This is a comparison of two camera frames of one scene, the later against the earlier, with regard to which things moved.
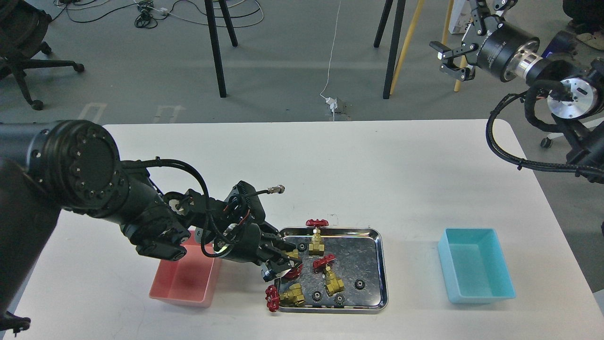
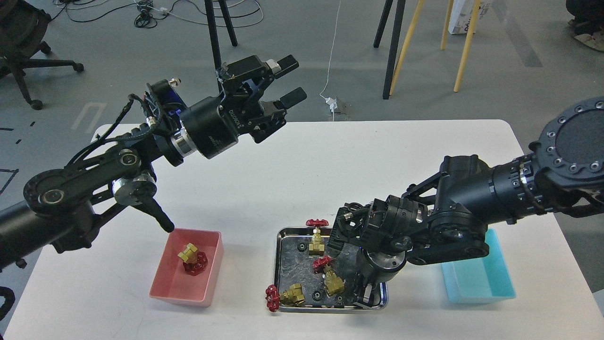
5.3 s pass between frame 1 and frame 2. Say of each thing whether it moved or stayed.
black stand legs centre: stayed
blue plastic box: stayed
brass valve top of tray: stayed
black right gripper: moved
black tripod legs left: stayed
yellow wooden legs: stayed
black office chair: stayed
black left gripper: moved
